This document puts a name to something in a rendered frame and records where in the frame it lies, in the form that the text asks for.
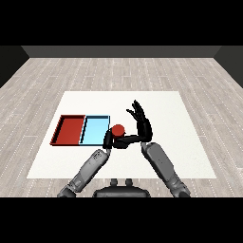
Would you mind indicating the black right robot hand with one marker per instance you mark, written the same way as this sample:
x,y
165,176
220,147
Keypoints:
x,y
144,128

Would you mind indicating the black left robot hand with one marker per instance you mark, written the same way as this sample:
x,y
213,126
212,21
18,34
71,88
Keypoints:
x,y
118,142

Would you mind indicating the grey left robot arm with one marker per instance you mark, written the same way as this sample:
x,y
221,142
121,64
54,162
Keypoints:
x,y
91,166

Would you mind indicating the light blue shallow open box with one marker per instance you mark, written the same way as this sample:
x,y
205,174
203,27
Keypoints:
x,y
95,129

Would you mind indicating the red shallow open box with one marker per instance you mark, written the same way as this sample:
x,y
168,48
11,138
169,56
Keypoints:
x,y
69,129

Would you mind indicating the dark grey robot body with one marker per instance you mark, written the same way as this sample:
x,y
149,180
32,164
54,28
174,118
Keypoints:
x,y
121,191

